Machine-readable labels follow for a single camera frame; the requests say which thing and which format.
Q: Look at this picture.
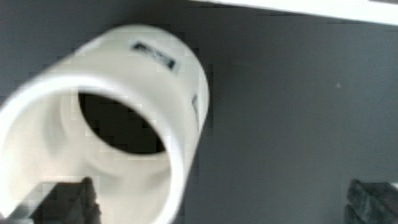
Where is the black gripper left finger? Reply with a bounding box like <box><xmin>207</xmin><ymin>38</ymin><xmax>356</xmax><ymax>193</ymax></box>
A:
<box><xmin>10</xmin><ymin>177</ymin><xmax>100</xmax><ymax>224</ymax></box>

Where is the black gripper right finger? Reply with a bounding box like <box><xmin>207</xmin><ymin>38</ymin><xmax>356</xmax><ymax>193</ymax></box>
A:
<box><xmin>342</xmin><ymin>179</ymin><xmax>398</xmax><ymax>224</ymax></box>

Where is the white lamp shade hood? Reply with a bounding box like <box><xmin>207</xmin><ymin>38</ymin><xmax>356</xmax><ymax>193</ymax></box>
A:
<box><xmin>0</xmin><ymin>25</ymin><xmax>209</xmax><ymax>224</ymax></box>

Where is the white U-shaped frame barrier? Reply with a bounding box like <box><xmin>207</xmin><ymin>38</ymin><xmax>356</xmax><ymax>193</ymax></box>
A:
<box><xmin>191</xmin><ymin>0</ymin><xmax>398</xmax><ymax>25</ymax></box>

